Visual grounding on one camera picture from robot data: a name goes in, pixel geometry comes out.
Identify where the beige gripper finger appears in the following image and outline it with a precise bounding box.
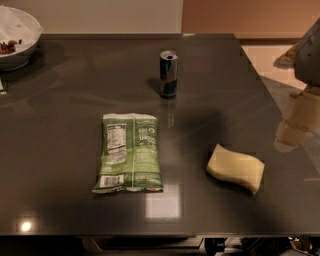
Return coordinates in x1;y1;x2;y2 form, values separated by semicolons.
273;85;320;153

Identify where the white bowl with food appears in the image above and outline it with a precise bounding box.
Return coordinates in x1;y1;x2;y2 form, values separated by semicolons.
0;5;43;71

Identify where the green snack bag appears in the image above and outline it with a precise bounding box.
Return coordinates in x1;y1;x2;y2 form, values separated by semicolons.
92;113;163;194

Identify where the yellow sponge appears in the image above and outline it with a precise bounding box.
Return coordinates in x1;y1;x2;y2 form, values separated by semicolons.
206;144;265;195

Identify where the redbull can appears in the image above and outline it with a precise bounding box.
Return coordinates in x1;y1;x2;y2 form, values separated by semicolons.
160;50;178;98

